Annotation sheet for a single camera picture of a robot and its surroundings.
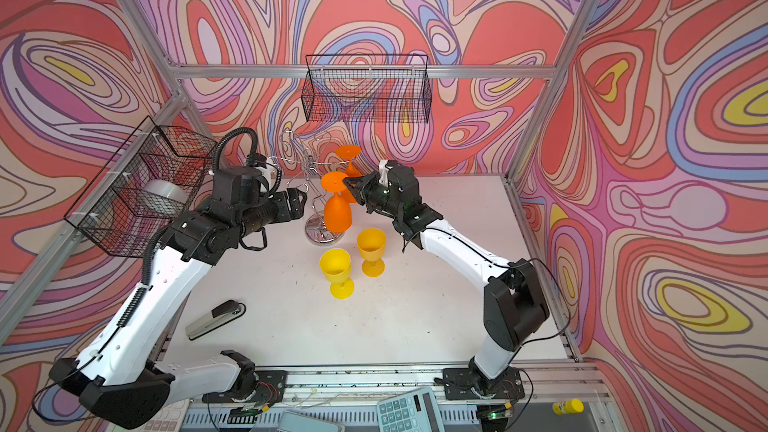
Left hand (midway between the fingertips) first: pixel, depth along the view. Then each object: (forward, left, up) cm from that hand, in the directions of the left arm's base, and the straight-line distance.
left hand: (296, 195), depth 69 cm
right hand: (+6, -10, -3) cm, 12 cm away
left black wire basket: (-4, +42, -1) cm, 42 cm away
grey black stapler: (-16, +24, -31) cm, 42 cm away
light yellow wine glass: (-5, -7, -25) cm, 26 cm away
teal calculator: (-39, -27, -32) cm, 58 cm away
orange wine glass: (+4, -8, -12) cm, 15 cm away
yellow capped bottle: (-39, -61, -28) cm, 78 cm away
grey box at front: (-41, 0, -29) cm, 51 cm away
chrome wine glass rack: (+43, +7, -19) cm, 48 cm away
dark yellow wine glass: (+1, -17, -23) cm, 28 cm away
